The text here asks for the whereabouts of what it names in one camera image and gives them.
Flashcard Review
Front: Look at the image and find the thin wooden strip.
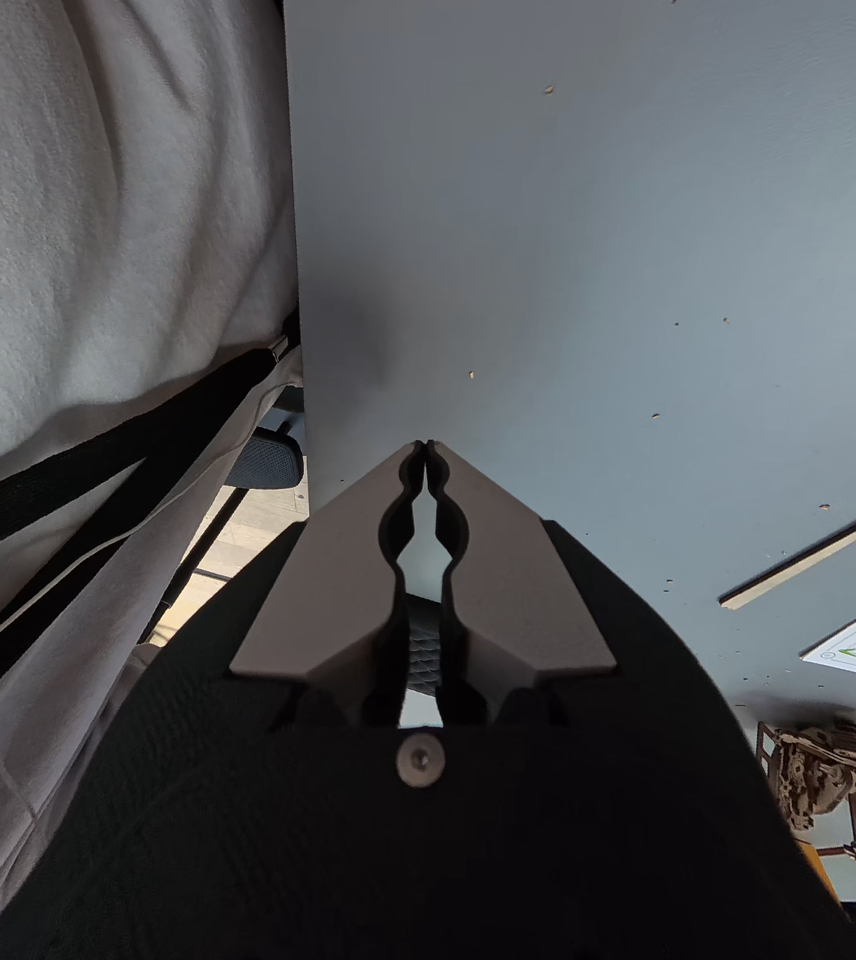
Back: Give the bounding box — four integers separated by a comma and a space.
718, 495, 856, 611

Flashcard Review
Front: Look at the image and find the black strap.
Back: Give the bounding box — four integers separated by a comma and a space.
0, 346, 297, 725

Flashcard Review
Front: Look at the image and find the grey desk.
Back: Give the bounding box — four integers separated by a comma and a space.
281, 0, 856, 925

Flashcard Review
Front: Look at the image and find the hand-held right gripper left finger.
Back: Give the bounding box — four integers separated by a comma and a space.
229, 440, 426, 727

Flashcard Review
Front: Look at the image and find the yellow plastic container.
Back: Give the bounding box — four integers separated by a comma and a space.
794, 838, 846, 906

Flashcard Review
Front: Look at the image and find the black office chair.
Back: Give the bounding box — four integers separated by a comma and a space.
137, 386, 310, 648

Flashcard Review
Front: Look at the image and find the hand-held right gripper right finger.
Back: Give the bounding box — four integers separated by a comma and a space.
426, 440, 618, 727

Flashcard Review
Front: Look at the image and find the wooden mechanical model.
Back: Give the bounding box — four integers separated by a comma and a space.
755, 718, 856, 921

